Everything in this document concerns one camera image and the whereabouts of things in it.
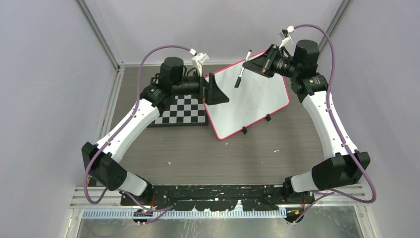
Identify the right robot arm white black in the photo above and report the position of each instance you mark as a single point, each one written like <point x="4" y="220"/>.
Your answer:
<point x="343" y="162"/>

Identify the white slotted cable duct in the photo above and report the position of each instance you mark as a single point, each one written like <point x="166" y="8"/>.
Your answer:
<point x="127" y="213"/>

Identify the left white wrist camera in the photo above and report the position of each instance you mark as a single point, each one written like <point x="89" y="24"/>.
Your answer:
<point x="198" y="60"/>

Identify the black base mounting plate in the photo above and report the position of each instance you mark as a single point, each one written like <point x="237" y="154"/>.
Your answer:
<point x="217" y="197"/>

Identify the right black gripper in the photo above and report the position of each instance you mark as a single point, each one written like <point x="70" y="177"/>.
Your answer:
<point x="262" y="64"/>

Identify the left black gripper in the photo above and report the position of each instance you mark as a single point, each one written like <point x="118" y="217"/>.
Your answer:
<point x="209" y="90"/>

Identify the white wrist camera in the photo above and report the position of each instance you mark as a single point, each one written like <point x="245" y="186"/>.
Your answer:
<point x="286" y="36"/>
<point x="198" y="60"/>

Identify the black wire whiteboard stand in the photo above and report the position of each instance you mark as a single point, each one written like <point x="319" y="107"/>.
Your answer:
<point x="244" y="128"/>

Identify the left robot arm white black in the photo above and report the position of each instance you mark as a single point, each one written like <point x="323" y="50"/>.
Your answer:
<point x="102" y="159"/>

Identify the black white chessboard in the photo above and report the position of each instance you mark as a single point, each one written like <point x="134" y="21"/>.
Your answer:
<point x="185" y="110"/>

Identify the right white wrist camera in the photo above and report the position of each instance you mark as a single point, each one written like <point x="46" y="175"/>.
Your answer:
<point x="286" y="36"/>

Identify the black white marker pen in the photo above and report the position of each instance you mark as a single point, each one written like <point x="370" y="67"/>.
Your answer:
<point x="239" y="78"/>

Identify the pink framed whiteboard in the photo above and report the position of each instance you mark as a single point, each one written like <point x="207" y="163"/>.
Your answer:
<point x="255" y="99"/>

